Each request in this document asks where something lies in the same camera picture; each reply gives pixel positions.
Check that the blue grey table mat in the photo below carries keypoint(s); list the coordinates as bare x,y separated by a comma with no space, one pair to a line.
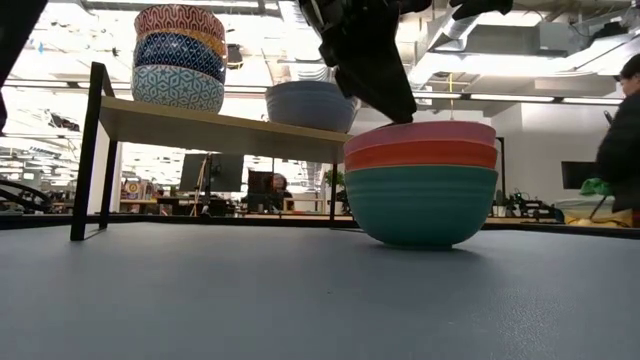
320,310

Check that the yellow bin cart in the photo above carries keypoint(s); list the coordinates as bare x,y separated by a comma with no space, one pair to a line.
575,206

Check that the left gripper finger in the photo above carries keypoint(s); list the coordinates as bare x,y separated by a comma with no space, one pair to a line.
385,90

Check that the teal star patterned bowl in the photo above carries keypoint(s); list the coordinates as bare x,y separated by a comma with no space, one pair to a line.
177,89

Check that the black desk monitor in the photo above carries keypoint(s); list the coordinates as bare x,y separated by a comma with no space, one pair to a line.
227,172
192,172

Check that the green cloth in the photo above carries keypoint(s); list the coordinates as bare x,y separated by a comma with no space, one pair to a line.
595,187

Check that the black wall monitor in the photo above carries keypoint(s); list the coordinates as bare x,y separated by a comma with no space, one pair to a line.
575,175

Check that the plain orange red bowl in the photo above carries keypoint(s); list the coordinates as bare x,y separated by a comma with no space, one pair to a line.
425,154

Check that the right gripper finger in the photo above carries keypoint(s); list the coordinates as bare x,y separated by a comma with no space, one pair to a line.
482,7

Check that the wooden shelf black metal legs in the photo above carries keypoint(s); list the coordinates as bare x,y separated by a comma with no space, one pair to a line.
200,131

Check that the small green potted plant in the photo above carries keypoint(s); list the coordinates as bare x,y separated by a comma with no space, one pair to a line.
341,180

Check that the long ceiling light strip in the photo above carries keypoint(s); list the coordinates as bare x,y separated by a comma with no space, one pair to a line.
510,98
440,94

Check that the red zigzag patterned bowl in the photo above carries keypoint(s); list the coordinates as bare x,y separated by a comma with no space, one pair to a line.
177,19

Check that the person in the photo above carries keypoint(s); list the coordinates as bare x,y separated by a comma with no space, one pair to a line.
620,155
280,185

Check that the plain teal green bowl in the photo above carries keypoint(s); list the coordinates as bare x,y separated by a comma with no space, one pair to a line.
420,207

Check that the plain pink bowl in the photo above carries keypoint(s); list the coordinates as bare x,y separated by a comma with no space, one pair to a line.
425,132

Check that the orange floral patterned bowl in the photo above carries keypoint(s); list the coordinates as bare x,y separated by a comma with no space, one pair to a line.
216,42

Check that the black dome ceiling fixture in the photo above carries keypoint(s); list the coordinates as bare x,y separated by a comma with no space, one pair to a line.
236,57

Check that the black curved rail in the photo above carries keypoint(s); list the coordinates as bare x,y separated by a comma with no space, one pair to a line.
25,192

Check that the silver ventilation duct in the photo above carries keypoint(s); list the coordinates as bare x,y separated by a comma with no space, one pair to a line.
460,37

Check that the navy diamond patterned bowl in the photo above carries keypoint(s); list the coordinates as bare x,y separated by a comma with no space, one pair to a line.
177,52

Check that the colourful printed box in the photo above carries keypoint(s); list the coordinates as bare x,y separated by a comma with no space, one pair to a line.
134,190

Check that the black robot equipment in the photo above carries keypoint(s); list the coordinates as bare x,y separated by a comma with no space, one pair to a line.
530,207

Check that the plain slate blue bowl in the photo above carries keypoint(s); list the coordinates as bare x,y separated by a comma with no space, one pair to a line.
307,107

